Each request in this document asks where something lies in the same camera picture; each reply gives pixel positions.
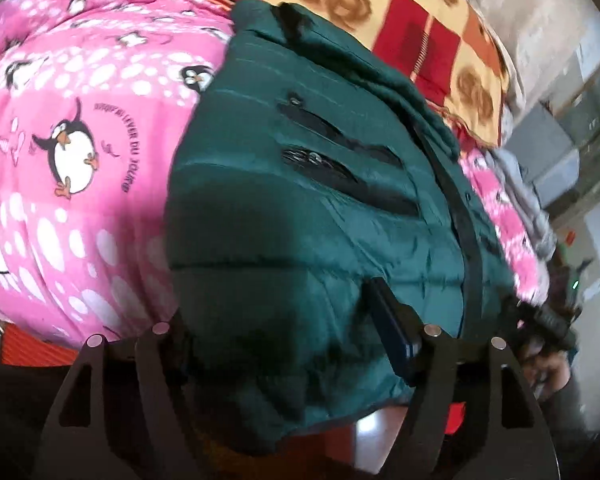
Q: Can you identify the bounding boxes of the dark green puffer jacket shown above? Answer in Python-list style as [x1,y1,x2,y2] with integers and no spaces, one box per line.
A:
[166,0,514,455]

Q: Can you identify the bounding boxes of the person's right hand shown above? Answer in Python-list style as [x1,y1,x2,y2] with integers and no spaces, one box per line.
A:
[519,338,571,401]

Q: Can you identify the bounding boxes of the grey sweatshirt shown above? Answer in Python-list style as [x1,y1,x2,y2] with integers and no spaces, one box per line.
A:
[486,148,557,261]

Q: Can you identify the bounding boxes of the red yellow rose quilt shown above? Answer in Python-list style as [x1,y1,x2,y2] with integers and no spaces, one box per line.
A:
[215,0,509,148]

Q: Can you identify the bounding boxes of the pink penguin print blanket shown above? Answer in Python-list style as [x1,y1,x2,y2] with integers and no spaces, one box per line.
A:
[0,0,548,348]

